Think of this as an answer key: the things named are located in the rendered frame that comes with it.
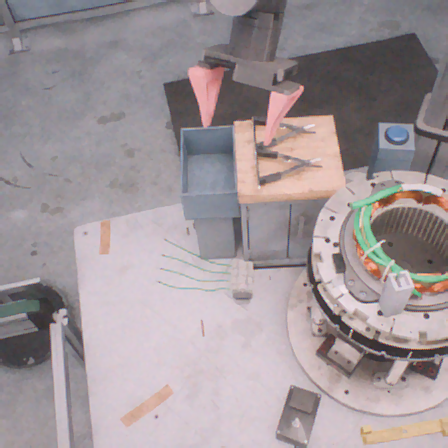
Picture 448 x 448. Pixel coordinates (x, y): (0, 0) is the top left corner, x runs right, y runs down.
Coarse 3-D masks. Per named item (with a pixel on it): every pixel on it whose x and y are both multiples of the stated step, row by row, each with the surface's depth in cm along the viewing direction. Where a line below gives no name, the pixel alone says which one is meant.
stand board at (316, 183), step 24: (288, 120) 115; (312, 120) 114; (240, 144) 112; (288, 144) 111; (312, 144) 111; (336, 144) 110; (240, 168) 109; (264, 168) 108; (288, 168) 108; (312, 168) 107; (336, 168) 107; (240, 192) 105; (264, 192) 105; (288, 192) 105; (312, 192) 105
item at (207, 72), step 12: (192, 72) 67; (204, 72) 67; (216, 72) 70; (192, 84) 68; (204, 84) 68; (216, 84) 72; (204, 96) 69; (216, 96) 72; (204, 108) 70; (204, 120) 71
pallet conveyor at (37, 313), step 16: (0, 288) 129; (16, 288) 130; (32, 288) 131; (16, 304) 129; (32, 304) 130; (48, 304) 132; (0, 320) 128; (16, 320) 129; (32, 320) 131; (48, 320) 133; (64, 320) 137; (0, 336) 134; (64, 336) 134; (80, 336) 148; (64, 352) 130; (80, 352) 150; (64, 368) 128; (64, 384) 125; (64, 400) 123; (64, 416) 121; (64, 432) 120
